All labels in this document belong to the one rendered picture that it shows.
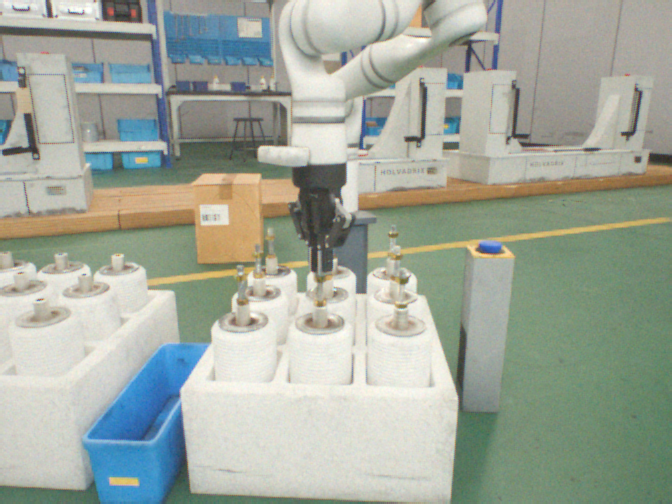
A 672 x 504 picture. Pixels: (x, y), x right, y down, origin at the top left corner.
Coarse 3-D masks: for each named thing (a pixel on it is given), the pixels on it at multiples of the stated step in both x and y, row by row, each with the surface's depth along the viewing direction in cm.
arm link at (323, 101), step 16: (288, 16) 60; (288, 32) 61; (288, 48) 62; (288, 64) 62; (304, 64) 63; (320, 64) 66; (304, 80) 61; (320, 80) 61; (336, 80) 61; (304, 96) 61; (320, 96) 61; (336, 96) 62; (304, 112) 62; (320, 112) 61; (336, 112) 62
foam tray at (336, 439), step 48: (288, 336) 85; (192, 384) 70; (240, 384) 70; (288, 384) 70; (432, 384) 73; (192, 432) 71; (240, 432) 70; (288, 432) 70; (336, 432) 69; (384, 432) 69; (432, 432) 68; (192, 480) 73; (240, 480) 73; (288, 480) 72; (336, 480) 72; (384, 480) 71; (432, 480) 71
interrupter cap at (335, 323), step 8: (312, 312) 76; (328, 312) 76; (296, 320) 73; (304, 320) 74; (312, 320) 74; (328, 320) 74; (336, 320) 74; (344, 320) 73; (296, 328) 72; (304, 328) 71; (312, 328) 71; (320, 328) 71; (328, 328) 71; (336, 328) 71
